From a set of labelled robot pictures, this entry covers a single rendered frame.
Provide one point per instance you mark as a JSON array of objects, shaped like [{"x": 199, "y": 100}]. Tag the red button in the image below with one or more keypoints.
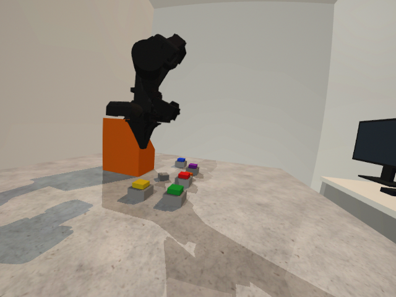
[{"x": 183, "y": 179}]

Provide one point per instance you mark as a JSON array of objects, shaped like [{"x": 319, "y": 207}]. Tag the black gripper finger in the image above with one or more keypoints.
[
  {"x": 139, "y": 129},
  {"x": 149, "y": 132}
]

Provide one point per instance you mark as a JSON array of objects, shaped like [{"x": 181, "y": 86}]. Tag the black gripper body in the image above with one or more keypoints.
[{"x": 136, "y": 110}]

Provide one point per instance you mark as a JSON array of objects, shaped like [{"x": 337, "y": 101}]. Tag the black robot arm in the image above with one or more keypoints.
[{"x": 152, "y": 59}]

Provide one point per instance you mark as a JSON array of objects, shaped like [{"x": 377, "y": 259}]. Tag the green button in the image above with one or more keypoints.
[{"x": 174, "y": 196}]

